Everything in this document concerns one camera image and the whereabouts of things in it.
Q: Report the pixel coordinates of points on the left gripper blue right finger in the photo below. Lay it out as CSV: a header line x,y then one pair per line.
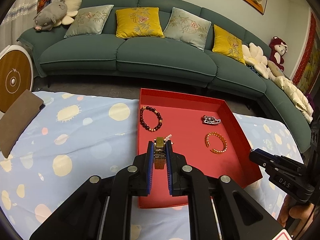
x,y
168,152

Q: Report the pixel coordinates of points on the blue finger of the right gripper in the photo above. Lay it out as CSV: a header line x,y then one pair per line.
x,y
262,158

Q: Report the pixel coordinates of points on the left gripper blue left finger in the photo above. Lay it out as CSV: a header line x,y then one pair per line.
x,y
149,167

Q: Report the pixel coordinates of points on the red tray box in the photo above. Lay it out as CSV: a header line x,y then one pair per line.
x,y
182,119

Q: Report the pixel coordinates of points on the gold chain bangle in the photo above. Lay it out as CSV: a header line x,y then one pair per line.
x,y
216,143

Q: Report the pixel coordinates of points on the person right hand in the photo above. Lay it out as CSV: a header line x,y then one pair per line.
x,y
301,212

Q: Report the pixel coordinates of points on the cream satin quilt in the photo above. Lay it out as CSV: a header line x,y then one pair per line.
x,y
299,100

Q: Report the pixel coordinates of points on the blue patterned bed sheet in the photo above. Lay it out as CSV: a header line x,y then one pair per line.
x,y
77,136

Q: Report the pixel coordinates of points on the beige plush cushion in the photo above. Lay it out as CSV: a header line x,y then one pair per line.
x,y
275,70

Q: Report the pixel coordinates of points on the cream flower shaped cushion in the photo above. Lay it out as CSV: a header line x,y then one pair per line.
x,y
254,57

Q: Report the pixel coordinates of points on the dark green sofa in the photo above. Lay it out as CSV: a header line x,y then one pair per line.
x,y
165,59

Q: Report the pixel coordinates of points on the red monkey plush toy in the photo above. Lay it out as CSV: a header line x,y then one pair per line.
x,y
278,50

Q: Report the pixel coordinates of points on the yellow embroidered cushion right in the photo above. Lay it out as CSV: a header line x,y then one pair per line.
x,y
227,44

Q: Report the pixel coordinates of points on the yellow embroidered cushion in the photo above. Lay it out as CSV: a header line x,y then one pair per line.
x,y
227,44
138,22

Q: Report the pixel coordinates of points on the grey-green embroidered cushion right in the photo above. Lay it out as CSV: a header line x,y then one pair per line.
x,y
186,27

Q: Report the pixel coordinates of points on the grey-green embroidered cushion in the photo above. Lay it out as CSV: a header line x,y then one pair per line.
x,y
89,21
186,27

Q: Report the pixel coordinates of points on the yellow embroidered cushion left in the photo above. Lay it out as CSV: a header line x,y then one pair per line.
x,y
138,22

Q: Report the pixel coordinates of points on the brown rectangular pad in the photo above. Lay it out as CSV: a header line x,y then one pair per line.
x,y
16,119

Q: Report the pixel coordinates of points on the grey-green embroidered cushion left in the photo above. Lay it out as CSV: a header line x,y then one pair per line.
x,y
89,21

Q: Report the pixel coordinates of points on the round wooden white appliance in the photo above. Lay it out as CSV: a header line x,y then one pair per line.
x,y
16,74

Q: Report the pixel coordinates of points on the grey pig plush toy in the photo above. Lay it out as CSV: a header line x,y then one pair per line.
x,y
50,16

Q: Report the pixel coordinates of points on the white lace curtain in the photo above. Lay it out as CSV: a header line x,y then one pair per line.
x,y
18,19

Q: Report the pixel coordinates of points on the red gold wall hanging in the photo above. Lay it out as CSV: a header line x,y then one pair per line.
x,y
308,70

